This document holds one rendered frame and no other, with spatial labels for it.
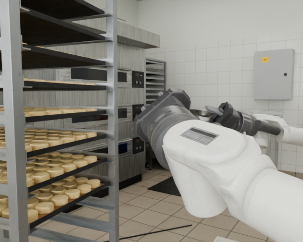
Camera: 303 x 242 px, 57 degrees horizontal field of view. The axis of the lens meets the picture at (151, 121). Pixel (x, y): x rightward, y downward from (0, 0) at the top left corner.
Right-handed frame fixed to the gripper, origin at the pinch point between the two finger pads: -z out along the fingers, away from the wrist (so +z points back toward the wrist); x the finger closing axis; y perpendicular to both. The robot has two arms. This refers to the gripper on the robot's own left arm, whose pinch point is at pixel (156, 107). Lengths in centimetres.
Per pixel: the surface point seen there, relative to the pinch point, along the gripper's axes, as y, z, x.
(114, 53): 4, -53, -1
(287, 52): -194, -286, 171
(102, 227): -40, -34, -49
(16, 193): 3.7, -5.6, -37.8
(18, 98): 18.2, -13.4, -23.1
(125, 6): -29, -487, 54
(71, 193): -15.2, -25.2, -40.3
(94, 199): -31, -40, -44
